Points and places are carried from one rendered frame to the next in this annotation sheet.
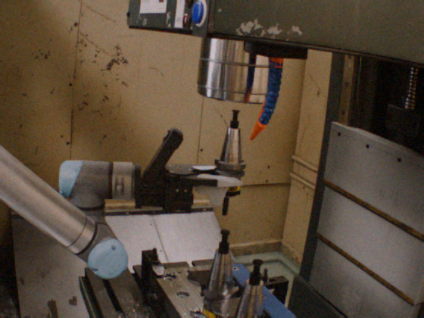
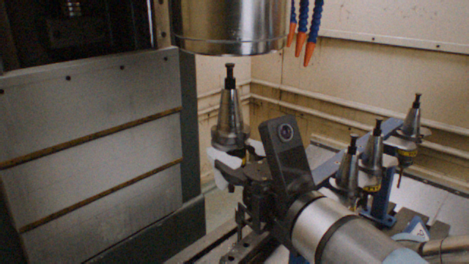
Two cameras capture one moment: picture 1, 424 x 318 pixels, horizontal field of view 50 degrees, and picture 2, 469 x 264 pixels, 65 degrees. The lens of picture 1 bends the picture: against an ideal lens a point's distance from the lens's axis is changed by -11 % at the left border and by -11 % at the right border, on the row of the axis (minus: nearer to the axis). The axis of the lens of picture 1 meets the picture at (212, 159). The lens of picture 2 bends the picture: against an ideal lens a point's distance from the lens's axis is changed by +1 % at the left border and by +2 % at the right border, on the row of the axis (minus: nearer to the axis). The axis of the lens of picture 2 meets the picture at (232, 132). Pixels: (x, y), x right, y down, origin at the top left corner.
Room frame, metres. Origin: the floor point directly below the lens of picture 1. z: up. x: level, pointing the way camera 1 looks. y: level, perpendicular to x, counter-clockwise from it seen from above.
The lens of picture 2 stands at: (1.17, 0.44, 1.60)
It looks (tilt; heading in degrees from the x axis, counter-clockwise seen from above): 24 degrees down; 248
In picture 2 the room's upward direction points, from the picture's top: straight up
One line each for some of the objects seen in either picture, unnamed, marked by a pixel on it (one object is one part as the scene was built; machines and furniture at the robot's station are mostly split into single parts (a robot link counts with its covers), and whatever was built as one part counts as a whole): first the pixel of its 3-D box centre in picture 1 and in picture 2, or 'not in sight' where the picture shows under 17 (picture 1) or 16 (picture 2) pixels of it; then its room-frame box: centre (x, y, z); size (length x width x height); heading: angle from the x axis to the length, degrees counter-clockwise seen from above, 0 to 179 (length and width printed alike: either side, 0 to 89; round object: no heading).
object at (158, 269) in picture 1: (153, 270); not in sight; (1.23, 0.13, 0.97); 0.13 x 0.03 x 0.15; 24
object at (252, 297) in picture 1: (251, 300); (374, 148); (0.64, -0.08, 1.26); 0.04 x 0.04 x 0.07
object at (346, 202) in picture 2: (206, 277); (331, 199); (0.79, -0.01, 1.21); 0.07 x 0.05 x 0.01; 114
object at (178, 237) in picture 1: (133, 275); not in sight; (1.58, 0.24, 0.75); 0.89 x 0.67 x 0.26; 114
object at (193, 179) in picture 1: (195, 179); not in sight; (0.94, 0.03, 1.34); 0.09 x 0.05 x 0.02; 86
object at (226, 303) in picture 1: (232, 307); (358, 177); (0.69, -0.06, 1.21); 0.07 x 0.05 x 0.01; 114
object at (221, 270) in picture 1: (221, 268); (349, 167); (0.74, -0.03, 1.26); 0.04 x 0.04 x 0.07
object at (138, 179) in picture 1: (163, 186); (281, 202); (0.96, 0.09, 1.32); 0.12 x 0.08 x 0.09; 100
